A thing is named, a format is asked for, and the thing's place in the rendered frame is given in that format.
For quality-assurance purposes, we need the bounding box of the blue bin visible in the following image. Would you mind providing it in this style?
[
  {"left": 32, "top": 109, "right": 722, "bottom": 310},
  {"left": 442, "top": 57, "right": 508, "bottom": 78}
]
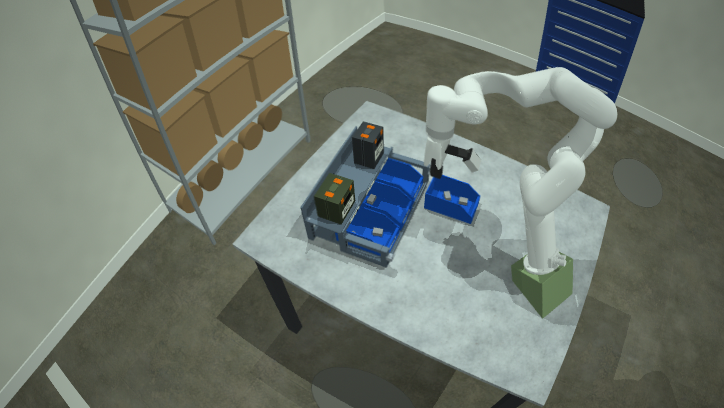
[
  {"left": 424, "top": 175, "right": 479, "bottom": 224},
  {"left": 346, "top": 206, "right": 398, "bottom": 256},
  {"left": 375, "top": 158, "right": 422, "bottom": 205},
  {"left": 361, "top": 181, "right": 412, "bottom": 230}
]

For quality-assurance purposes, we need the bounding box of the dark grey shelf rack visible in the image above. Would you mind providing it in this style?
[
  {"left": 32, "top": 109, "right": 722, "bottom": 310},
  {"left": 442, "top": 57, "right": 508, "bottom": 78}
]
[{"left": 301, "top": 126, "right": 430, "bottom": 267}]

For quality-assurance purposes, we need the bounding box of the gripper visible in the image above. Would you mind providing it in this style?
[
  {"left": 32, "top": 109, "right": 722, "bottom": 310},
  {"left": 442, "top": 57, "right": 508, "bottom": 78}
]
[{"left": 424, "top": 132, "right": 454, "bottom": 179}]

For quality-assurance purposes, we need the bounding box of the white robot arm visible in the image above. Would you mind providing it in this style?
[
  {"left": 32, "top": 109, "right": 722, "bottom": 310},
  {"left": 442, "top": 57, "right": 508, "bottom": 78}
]
[{"left": 426, "top": 67, "right": 617, "bottom": 275}]

